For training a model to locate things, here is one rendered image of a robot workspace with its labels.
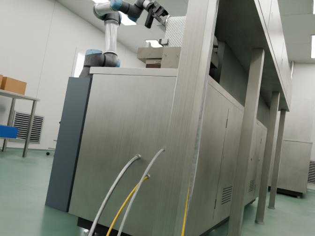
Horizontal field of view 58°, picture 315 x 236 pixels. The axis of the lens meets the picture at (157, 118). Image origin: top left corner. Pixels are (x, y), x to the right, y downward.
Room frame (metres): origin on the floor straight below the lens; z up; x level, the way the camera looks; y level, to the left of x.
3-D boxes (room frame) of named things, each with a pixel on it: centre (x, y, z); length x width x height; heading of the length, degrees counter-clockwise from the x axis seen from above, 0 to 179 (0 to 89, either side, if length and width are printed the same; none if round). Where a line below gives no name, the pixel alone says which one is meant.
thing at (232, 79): (2.50, -0.81, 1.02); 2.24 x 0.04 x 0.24; 152
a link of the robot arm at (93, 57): (2.05, 0.52, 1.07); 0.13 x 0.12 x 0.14; 127
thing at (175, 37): (1.61, -0.07, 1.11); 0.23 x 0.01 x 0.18; 62
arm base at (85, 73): (2.05, 0.53, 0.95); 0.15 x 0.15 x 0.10
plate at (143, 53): (1.48, -0.05, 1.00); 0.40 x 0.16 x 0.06; 62
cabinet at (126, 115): (2.52, -0.49, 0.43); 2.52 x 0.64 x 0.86; 152
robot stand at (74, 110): (2.05, 0.53, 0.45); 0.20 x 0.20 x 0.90; 62
